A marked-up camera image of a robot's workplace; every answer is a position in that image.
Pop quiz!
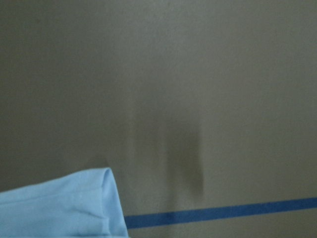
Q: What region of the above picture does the light blue t-shirt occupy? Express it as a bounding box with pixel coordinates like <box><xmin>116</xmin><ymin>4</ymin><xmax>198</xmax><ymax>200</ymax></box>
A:
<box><xmin>0</xmin><ymin>168</ymin><xmax>129</xmax><ymax>238</ymax></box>

